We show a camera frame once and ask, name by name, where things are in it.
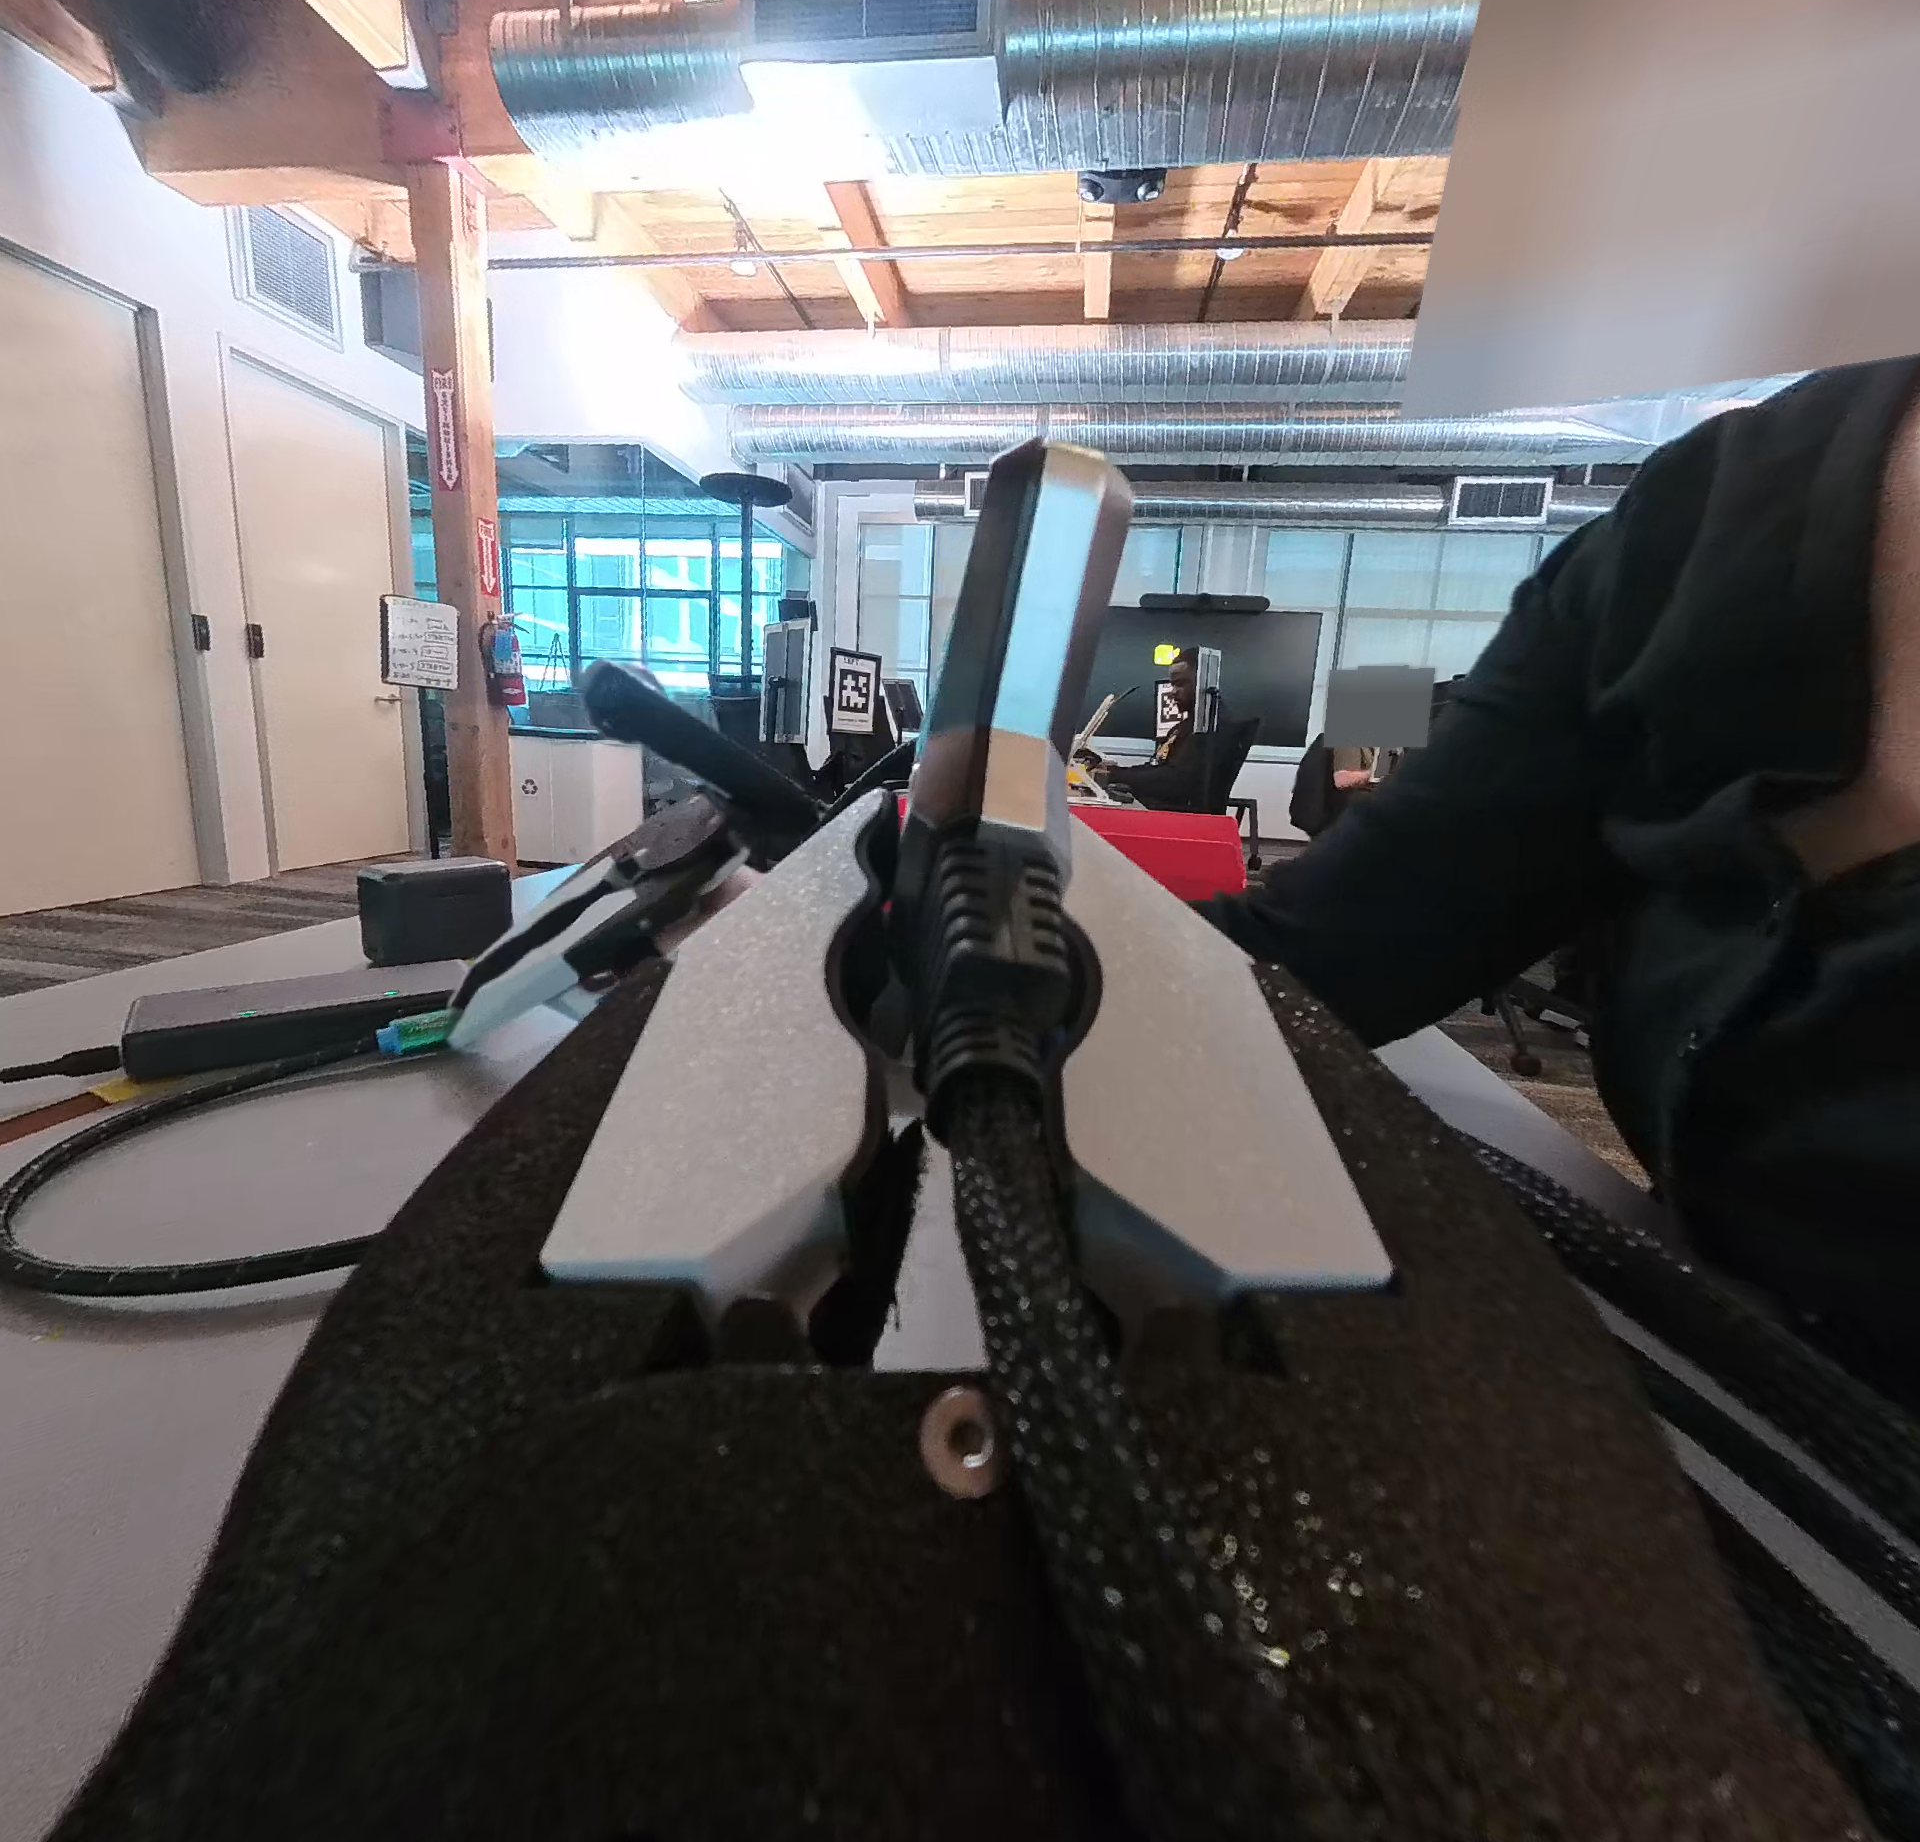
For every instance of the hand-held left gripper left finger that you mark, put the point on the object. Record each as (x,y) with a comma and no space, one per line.
(721,1092)

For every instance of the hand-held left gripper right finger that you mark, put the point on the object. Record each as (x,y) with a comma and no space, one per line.
(1215,1105)

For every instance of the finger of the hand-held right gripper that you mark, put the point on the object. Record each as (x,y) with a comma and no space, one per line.
(599,873)
(555,974)

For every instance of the person's right forearm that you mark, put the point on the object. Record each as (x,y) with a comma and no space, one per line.
(1395,898)

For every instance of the black box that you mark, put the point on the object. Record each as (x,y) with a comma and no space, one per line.
(436,909)

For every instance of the black white marker board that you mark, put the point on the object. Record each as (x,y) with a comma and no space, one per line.
(853,692)

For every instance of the red fire extinguisher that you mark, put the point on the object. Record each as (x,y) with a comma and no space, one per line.
(505,664)

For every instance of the red bin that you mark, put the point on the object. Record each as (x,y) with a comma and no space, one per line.
(1170,852)

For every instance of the black charger with green lights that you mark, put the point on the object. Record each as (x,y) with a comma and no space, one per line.
(270,1018)

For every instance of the small whiteboard sign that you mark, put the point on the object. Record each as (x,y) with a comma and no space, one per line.
(420,641)

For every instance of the black office chair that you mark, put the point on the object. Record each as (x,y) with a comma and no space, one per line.
(1232,763)

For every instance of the beige door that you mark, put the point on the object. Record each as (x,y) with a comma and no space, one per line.
(323,626)
(90,597)

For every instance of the person's torso in black clothing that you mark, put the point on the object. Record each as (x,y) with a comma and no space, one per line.
(1771,974)

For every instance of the ceiling air vent unit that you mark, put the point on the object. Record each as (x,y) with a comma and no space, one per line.
(870,12)

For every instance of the wooden post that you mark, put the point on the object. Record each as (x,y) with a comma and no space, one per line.
(459,597)

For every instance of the black wall screen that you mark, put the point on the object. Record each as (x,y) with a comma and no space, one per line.
(1274,671)

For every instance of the narrow silver air duct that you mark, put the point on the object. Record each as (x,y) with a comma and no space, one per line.
(1050,358)

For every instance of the wall vent grille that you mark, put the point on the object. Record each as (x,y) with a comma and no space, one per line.
(290,270)

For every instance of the large silver air duct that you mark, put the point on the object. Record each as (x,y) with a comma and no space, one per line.
(1230,58)

